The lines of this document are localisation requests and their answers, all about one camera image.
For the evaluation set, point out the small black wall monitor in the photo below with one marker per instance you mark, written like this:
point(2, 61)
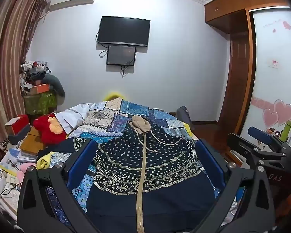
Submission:
point(121, 54)

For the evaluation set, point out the black wall television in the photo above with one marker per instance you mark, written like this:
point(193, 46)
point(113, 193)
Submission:
point(123, 31)

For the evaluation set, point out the pile of mixed clothes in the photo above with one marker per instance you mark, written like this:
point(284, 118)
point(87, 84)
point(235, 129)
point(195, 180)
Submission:
point(34, 70)

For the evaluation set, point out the green bottle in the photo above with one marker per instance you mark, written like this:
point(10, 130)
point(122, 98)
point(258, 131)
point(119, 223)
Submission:
point(286, 132)

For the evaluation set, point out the pile of books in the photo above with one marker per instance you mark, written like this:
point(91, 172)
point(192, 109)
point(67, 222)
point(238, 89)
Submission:
point(14, 157)

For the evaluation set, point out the small yellow cloth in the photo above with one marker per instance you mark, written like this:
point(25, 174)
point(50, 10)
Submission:
point(42, 162)

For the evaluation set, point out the striped brown curtain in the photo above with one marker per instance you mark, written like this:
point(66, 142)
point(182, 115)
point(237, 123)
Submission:
point(9, 53)

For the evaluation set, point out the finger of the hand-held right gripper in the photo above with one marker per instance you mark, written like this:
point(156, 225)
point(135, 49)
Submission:
point(259, 132)
point(242, 143)

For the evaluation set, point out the white heart-sticker sliding door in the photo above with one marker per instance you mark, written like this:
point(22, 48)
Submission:
point(271, 65)

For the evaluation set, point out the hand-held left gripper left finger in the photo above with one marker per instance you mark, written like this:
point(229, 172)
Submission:
point(81, 166)

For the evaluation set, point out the navy patterned zip hoodie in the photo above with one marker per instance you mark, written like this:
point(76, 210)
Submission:
point(150, 174)

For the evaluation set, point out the dark grey box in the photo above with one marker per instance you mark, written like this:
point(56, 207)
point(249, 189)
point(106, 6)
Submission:
point(19, 136)

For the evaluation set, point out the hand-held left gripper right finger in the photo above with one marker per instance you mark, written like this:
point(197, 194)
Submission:
point(211, 166)

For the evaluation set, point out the green patterned cloth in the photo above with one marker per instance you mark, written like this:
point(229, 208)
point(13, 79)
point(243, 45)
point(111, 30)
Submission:
point(40, 103)

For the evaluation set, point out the white cloth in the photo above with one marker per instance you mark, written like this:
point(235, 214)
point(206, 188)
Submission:
point(72, 115)

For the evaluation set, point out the brown wooden box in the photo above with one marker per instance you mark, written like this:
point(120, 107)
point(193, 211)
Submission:
point(32, 143)

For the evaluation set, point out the red plush toy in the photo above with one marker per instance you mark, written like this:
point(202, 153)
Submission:
point(47, 131)

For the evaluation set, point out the blue patchwork blanket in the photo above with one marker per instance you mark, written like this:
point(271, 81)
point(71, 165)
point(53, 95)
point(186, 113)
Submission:
point(126, 116)

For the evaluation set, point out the wooden wardrobe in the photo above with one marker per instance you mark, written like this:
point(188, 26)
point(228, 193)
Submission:
point(237, 65)

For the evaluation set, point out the red box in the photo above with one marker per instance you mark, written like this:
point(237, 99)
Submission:
point(23, 121)

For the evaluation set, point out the orange box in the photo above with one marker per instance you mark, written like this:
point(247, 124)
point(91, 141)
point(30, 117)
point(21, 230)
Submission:
point(40, 88)

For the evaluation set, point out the pink cloth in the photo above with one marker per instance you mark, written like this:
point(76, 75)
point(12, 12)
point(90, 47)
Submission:
point(24, 171)

